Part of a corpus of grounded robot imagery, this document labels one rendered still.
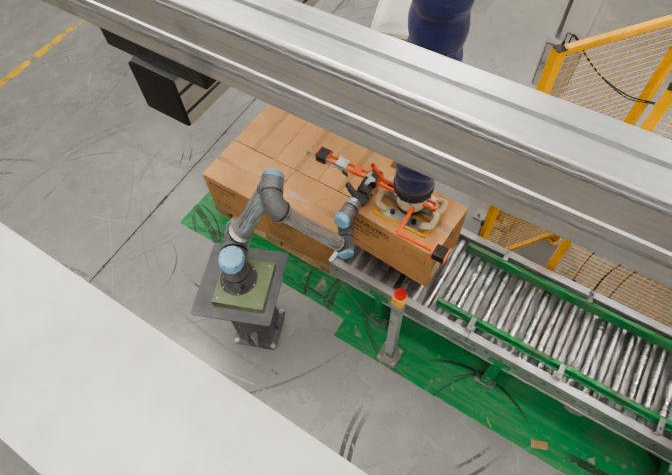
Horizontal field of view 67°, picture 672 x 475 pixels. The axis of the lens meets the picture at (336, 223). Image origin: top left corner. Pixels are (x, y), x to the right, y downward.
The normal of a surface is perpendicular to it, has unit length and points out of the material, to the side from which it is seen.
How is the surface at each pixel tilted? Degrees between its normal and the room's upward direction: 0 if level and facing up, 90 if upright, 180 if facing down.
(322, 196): 0
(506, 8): 0
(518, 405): 0
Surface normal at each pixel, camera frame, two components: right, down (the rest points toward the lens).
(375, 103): -0.54, 0.72
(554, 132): -0.04, -0.54
